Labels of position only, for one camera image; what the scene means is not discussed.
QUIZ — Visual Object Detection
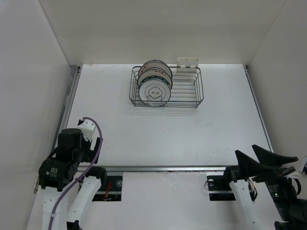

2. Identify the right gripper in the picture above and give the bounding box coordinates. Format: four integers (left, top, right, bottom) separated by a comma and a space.
237, 142, 300, 220

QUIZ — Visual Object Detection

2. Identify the white plate clover motif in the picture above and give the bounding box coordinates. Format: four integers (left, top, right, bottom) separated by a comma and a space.
139, 80, 171, 107

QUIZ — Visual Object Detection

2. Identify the green rimmed lettered plate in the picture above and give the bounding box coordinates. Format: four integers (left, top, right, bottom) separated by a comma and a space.
138, 72, 173, 89

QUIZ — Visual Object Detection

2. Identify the orange sunburst plate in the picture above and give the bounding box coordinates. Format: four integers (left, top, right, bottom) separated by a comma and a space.
140, 59, 170, 71
138, 67, 172, 82

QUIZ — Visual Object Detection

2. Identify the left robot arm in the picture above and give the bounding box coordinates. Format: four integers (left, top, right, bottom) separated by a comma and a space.
38, 127, 107, 230

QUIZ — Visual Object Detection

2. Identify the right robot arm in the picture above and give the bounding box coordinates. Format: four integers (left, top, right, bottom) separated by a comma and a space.
222, 145, 307, 230

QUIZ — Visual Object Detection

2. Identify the white plastic cutlery holder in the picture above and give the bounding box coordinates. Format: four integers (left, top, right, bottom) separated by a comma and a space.
177, 57, 199, 69

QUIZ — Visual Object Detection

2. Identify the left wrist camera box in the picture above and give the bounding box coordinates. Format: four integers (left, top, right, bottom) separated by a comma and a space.
77, 119, 96, 142

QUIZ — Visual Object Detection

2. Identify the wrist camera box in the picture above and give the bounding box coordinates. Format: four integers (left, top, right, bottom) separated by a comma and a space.
299, 157, 307, 174
77, 119, 96, 142

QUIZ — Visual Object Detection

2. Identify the aluminium table edge rail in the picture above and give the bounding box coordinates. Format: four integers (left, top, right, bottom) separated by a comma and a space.
79, 164, 228, 172

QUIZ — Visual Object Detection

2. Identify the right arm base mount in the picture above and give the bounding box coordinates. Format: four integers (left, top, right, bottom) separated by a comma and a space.
204, 172, 235, 201

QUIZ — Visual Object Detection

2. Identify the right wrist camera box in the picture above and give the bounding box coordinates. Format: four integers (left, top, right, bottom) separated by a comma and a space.
299, 157, 307, 174

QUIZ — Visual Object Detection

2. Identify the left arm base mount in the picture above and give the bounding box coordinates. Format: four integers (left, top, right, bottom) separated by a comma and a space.
92, 172, 123, 202

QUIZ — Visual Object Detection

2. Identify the wire dish rack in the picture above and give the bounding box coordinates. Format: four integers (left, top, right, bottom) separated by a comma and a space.
129, 66, 204, 108

